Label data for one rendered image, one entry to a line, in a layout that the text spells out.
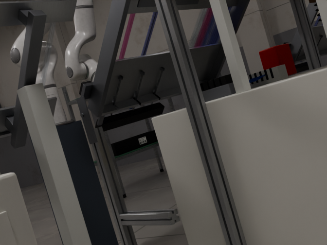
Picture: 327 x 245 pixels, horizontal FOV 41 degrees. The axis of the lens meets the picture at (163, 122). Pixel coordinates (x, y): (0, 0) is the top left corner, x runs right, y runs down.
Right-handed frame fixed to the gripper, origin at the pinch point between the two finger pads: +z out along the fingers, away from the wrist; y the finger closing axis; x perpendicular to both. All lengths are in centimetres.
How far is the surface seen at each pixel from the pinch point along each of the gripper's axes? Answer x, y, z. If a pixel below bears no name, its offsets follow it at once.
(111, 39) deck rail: 32.9, 21.0, 5.4
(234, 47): 53, 19, 48
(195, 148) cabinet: 21, 21, 50
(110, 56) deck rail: 27.1, 21.0, 6.7
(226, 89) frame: 34, 6, 43
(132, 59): 22.2, 7.0, 3.6
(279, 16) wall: -44, -349, -122
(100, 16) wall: -153, -290, -352
